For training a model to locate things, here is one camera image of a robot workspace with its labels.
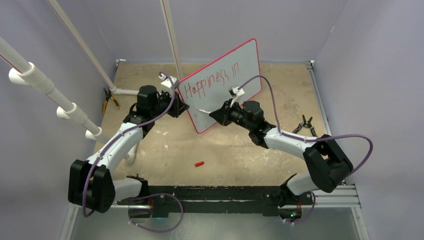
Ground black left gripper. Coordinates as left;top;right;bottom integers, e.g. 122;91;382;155
151;89;189;119

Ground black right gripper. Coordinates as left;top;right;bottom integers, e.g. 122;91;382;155
210;98;254;131

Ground red whiteboard marker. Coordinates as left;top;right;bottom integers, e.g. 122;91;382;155
198;109;211;115

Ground red framed whiteboard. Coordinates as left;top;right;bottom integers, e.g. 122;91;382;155
177;38;262;134

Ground red marker cap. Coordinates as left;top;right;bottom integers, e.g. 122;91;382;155
194;161;205;167

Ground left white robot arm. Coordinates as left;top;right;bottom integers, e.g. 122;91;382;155
68;85;188;213

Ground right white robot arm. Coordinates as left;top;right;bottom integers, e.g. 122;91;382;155
208;100;354;207

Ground black spring clamp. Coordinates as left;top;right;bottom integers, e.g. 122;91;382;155
292;114;318;138

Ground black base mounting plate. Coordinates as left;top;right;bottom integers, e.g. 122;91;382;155
147;185;286;219

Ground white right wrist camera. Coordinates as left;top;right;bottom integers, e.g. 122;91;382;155
228;86;245;107

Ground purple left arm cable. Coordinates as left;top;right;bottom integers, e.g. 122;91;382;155
81;71;176;219

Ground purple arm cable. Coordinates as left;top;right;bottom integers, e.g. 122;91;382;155
239;74;374;178
81;71;176;219

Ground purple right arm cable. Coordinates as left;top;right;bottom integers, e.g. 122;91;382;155
239;74;374;178

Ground yellow handled pliers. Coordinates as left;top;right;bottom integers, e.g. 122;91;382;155
102;88;121;115

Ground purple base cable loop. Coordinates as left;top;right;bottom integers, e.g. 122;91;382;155
127;192;185;234

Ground white pvc pipe frame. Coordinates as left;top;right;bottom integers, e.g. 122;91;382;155
0;0;184;165

